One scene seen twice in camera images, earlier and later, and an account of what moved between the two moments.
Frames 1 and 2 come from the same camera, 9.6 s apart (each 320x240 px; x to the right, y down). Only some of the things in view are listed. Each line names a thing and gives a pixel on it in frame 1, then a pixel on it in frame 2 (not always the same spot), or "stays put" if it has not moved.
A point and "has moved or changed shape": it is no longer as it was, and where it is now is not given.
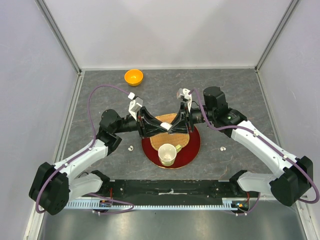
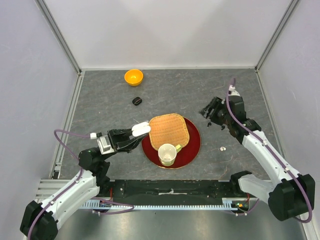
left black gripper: x=152 y=127 to x=119 y=139
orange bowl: x=134 y=77 stays put
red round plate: x=187 y=154 stays put
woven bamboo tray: x=175 y=139 stays put
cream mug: x=167 y=154 stays put
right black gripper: x=180 y=126 to x=217 y=103
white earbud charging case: x=166 y=125 has moved or changed shape
